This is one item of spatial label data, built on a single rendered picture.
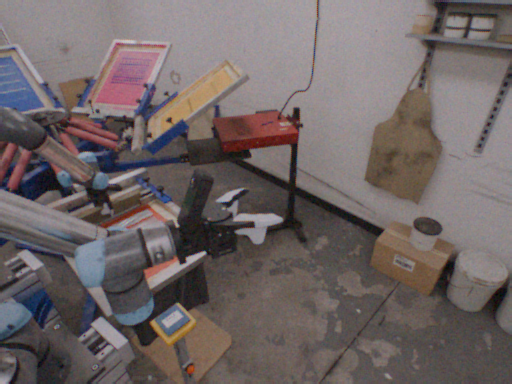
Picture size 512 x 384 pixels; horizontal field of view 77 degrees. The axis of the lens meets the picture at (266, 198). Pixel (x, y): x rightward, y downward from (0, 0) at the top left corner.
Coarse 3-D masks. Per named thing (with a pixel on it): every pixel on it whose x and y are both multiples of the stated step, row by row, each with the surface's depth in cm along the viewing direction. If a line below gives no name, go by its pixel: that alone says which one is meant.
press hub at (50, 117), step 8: (32, 112) 211; (40, 112) 202; (48, 112) 212; (56, 112) 212; (40, 120) 200; (48, 120) 200; (56, 120) 200; (48, 128) 206; (80, 152) 230; (40, 160) 211; (32, 168) 211; (48, 168) 211; (40, 176) 205; (56, 184) 214; (64, 192) 228; (72, 208) 236; (80, 208) 240
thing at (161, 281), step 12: (120, 192) 191; (132, 192) 194; (168, 204) 181; (204, 252) 150; (72, 264) 144; (192, 264) 145; (168, 276) 138; (96, 288) 133; (156, 288) 135; (96, 300) 128; (108, 312) 123
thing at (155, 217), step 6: (132, 210) 182; (138, 210) 182; (150, 210) 182; (120, 216) 178; (126, 216) 178; (150, 216) 178; (156, 216) 178; (162, 216) 178; (138, 222) 173; (144, 222) 173; (150, 222) 173; (132, 228) 169; (162, 264) 148; (168, 264) 148
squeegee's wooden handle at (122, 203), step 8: (136, 192) 178; (120, 200) 172; (128, 200) 176; (136, 200) 179; (96, 208) 166; (120, 208) 174; (80, 216) 161; (88, 216) 162; (96, 216) 166; (104, 216) 169
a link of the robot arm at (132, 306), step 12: (144, 276) 59; (132, 288) 56; (144, 288) 59; (108, 300) 58; (120, 300) 57; (132, 300) 58; (144, 300) 60; (120, 312) 59; (132, 312) 59; (144, 312) 61; (132, 324) 61
